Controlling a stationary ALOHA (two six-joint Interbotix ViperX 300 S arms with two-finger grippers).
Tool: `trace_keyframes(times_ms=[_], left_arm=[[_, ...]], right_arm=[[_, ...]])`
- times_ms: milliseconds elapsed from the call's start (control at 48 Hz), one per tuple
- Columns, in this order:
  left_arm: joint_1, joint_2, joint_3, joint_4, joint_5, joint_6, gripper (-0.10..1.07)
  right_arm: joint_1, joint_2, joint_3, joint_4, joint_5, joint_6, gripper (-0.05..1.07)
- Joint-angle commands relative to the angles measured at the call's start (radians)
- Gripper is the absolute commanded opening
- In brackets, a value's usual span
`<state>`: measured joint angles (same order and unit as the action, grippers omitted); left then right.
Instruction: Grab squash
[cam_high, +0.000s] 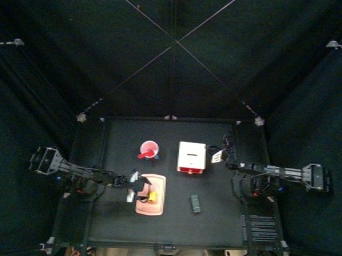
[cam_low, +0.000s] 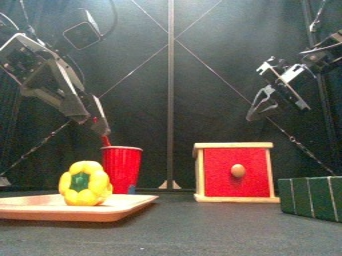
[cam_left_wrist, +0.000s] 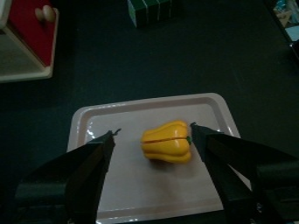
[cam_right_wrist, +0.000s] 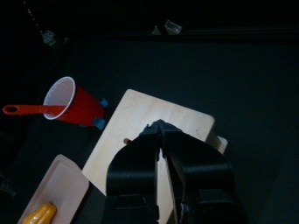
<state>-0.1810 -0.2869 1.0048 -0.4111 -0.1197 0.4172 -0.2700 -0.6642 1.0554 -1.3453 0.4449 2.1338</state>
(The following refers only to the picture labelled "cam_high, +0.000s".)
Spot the white box with red base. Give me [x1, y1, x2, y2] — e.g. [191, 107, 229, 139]
[177, 140, 209, 176]

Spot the pink rectangular tray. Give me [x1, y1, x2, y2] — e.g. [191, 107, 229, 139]
[134, 173, 167, 217]

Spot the dark grey rectangular block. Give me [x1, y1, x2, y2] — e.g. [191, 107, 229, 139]
[190, 194, 202, 214]

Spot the white printed label sticker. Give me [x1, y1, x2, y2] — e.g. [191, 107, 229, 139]
[247, 214, 280, 244]

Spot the black cloth curtain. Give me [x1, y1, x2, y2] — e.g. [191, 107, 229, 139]
[0, 0, 342, 256]

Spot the red toy cup with handle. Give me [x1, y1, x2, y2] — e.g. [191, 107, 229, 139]
[137, 140, 162, 160]

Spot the metal table corner bracket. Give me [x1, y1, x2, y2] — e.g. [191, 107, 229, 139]
[39, 236, 58, 256]
[278, 241, 292, 256]

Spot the thin diagonal brace wire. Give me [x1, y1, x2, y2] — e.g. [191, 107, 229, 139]
[125, 0, 261, 118]
[82, 0, 237, 114]

